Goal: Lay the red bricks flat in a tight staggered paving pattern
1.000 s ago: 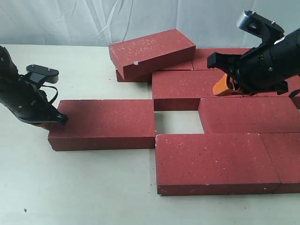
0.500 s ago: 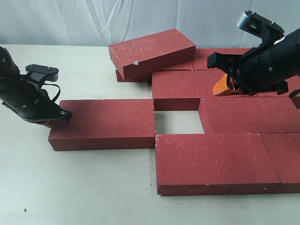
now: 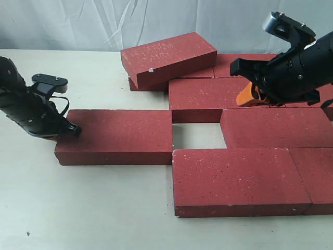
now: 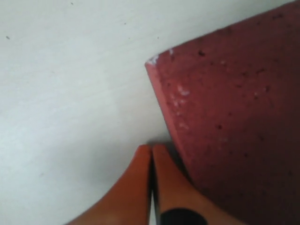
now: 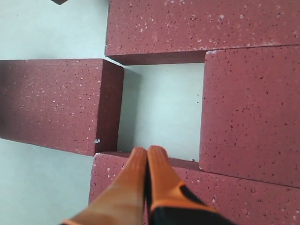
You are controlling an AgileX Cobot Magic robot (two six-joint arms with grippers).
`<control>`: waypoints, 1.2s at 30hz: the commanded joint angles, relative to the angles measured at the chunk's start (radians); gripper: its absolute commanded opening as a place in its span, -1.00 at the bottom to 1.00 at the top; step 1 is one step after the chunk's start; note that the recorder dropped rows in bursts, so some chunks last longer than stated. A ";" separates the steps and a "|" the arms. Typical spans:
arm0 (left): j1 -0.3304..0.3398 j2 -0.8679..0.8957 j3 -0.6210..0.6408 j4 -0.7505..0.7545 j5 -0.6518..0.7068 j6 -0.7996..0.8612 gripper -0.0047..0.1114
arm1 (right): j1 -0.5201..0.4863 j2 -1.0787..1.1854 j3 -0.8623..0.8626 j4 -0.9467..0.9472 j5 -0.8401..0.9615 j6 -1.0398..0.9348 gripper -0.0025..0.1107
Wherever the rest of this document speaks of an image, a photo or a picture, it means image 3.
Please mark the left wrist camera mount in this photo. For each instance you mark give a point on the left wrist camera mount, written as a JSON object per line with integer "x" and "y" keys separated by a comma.
{"x": 45, "y": 85}

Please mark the red brick with white speck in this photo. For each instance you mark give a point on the red brick with white speck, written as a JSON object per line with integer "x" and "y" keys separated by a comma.
{"x": 167, "y": 59}

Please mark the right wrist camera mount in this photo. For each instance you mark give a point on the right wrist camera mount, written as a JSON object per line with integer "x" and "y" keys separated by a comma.
{"x": 297, "y": 34}

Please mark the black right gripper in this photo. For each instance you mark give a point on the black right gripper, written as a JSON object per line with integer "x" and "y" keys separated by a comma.
{"x": 292, "y": 77}

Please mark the red brick under tilted brick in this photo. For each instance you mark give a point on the red brick under tilted brick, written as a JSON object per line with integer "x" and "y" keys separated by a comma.
{"x": 164, "y": 86}

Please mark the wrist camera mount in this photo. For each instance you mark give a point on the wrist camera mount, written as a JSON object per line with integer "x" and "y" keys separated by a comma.
{"x": 45, "y": 85}
{"x": 297, "y": 34}

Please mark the red brick front large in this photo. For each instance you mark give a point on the red brick front large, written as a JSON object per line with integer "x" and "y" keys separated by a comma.
{"x": 237, "y": 183}

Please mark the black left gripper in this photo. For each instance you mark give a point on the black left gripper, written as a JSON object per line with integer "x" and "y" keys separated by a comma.
{"x": 38, "y": 118}

